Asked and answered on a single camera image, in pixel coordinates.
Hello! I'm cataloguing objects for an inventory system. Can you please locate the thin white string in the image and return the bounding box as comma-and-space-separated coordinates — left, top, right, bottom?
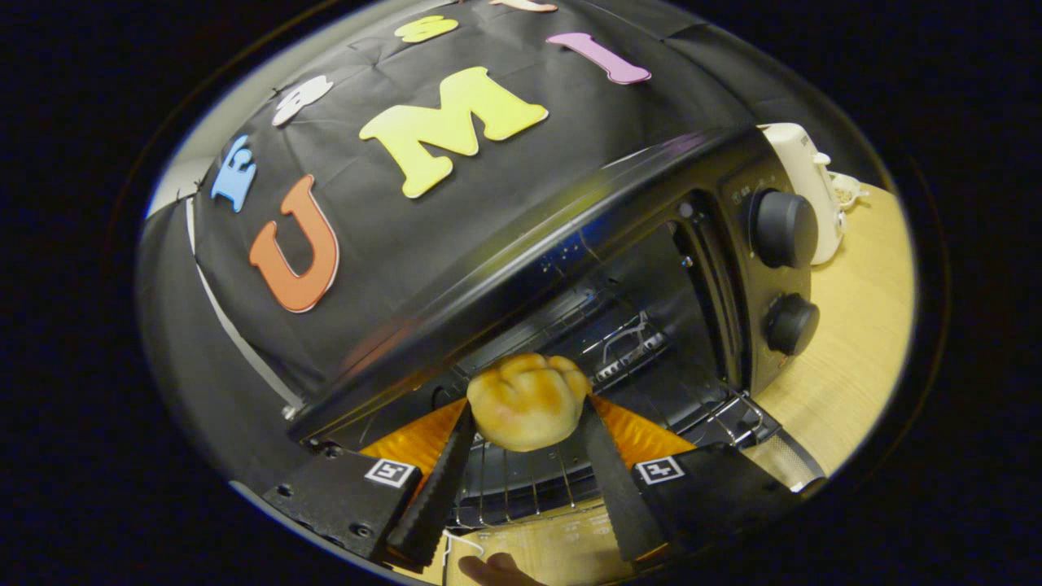
442, 529, 487, 566

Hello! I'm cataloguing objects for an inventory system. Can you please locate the golden bread bun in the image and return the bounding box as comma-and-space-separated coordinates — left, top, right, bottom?
466, 352, 593, 453

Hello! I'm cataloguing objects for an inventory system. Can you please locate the small white divided dish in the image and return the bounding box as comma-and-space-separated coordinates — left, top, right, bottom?
829, 171, 870, 208

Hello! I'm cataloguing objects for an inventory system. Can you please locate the white bread toaster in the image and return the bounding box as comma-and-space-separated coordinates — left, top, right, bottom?
757, 122, 847, 267

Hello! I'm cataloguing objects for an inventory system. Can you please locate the oven wire rack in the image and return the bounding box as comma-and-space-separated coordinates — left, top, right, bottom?
452, 285, 770, 530

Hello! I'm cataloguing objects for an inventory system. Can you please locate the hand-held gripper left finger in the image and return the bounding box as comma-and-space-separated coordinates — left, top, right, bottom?
260, 397, 477, 571

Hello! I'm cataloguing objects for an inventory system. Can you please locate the black toaster oven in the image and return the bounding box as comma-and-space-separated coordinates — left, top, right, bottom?
285, 126, 827, 583

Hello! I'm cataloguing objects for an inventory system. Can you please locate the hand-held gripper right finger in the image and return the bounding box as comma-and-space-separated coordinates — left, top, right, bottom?
580, 395, 823, 564

